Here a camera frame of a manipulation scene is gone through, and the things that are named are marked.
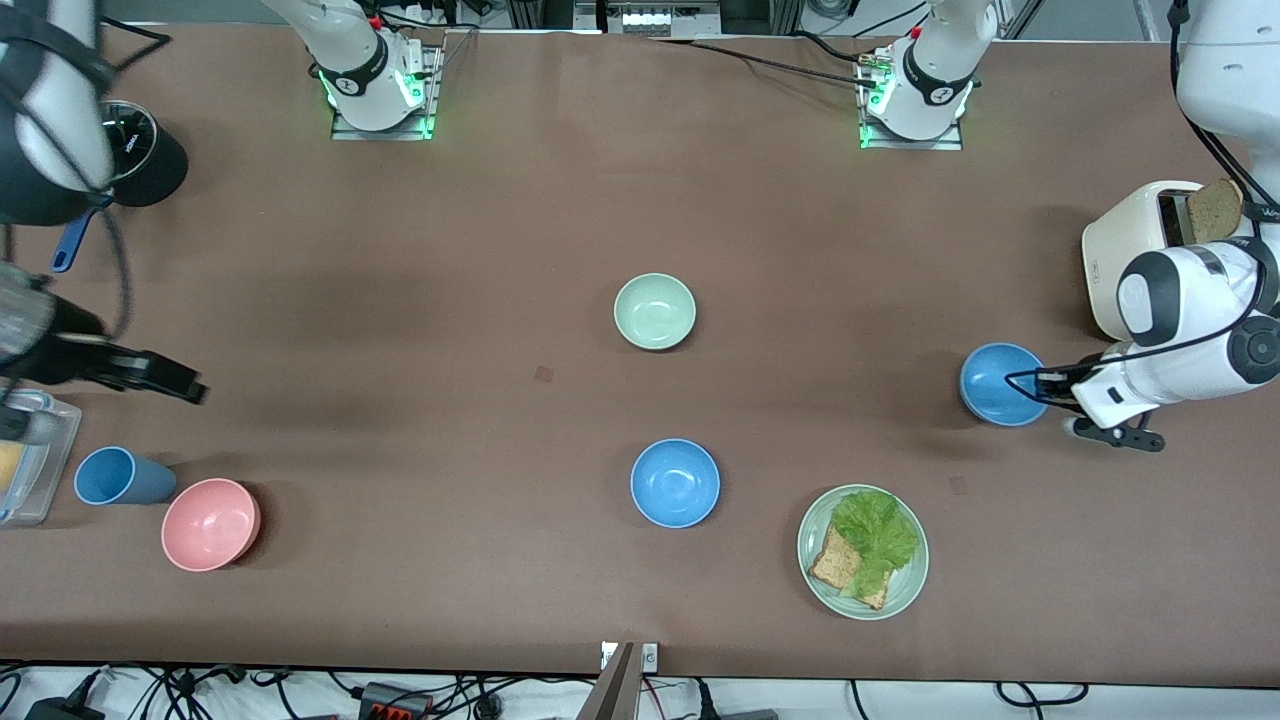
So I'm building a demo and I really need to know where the grey control box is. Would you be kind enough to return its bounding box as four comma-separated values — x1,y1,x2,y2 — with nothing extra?
575,0,723,39

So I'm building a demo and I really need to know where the grey camera mount bar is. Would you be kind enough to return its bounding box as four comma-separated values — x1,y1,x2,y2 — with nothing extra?
574,642,642,720

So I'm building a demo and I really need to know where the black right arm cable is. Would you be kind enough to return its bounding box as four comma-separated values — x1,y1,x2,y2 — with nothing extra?
5,10,137,343

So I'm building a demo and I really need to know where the blue bowl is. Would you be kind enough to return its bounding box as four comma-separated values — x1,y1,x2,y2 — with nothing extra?
630,438,721,529
960,342,1049,428

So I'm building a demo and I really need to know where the black looped floor cable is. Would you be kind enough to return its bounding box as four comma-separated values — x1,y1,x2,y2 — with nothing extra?
994,681,1091,708

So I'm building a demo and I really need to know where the pale green plate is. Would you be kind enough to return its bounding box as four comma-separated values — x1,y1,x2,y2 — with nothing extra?
796,484,931,622

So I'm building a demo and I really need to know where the pink bowl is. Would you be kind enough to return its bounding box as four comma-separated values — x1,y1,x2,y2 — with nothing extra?
161,478,263,573

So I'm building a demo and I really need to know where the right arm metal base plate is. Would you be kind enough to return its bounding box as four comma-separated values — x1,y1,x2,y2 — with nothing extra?
331,45,442,142

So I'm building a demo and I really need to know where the pale green bowl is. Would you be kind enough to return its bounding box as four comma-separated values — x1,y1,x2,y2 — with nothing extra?
613,272,698,352

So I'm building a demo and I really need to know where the black pot with blue handle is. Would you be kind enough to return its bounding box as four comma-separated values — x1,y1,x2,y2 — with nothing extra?
52,100,190,274

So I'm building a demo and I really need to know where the clear plastic container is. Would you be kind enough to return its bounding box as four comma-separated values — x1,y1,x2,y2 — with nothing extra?
0,390,83,528

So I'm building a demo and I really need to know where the black cable to arm base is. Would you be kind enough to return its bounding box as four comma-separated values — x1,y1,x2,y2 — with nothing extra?
648,33,883,89

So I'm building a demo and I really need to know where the toasted bread slice on plate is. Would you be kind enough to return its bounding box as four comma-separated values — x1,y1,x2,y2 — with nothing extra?
807,523,892,612

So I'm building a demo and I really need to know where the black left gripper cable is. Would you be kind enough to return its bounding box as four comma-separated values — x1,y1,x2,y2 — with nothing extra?
1003,318,1256,404

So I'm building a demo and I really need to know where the green lettuce leaf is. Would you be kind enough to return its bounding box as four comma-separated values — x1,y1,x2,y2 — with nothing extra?
831,489,921,602

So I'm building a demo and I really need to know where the black red power strip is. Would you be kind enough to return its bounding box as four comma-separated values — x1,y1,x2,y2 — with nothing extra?
358,682,435,720

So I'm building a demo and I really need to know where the blue plastic cup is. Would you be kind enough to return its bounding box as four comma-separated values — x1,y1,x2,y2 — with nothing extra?
74,446,182,507

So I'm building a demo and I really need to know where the white toaster with gold knob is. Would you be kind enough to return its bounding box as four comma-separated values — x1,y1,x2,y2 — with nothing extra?
1082,180,1253,342

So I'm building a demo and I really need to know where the brown bread slice in toaster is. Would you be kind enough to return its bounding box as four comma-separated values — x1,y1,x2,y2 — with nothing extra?
1186,178,1245,245

